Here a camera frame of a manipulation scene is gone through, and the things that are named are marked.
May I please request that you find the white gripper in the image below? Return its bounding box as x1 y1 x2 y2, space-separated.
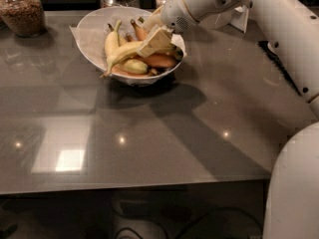
143 0 233 47

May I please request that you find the long yellow top banana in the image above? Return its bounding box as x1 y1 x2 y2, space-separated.
103 41 176 77

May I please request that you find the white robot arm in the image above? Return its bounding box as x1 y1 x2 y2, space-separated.
145 0 319 239

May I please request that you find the orange-brown banana right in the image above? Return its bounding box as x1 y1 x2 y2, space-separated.
137 54 177 68

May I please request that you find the short yellow-green front banana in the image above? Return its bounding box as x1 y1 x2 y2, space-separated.
115 59 149 75

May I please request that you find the yellow banana left upright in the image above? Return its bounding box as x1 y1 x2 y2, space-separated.
105 20 122 57

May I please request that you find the white oval bowl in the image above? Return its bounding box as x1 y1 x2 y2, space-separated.
75 6 187 87

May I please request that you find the orange banana bottom front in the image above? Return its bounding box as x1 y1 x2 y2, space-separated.
112 66 154 78

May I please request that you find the white card stand sign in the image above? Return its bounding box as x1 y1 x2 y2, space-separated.
198 4 250 34

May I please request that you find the glass jar of grains left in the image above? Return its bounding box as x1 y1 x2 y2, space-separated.
0 0 46 37

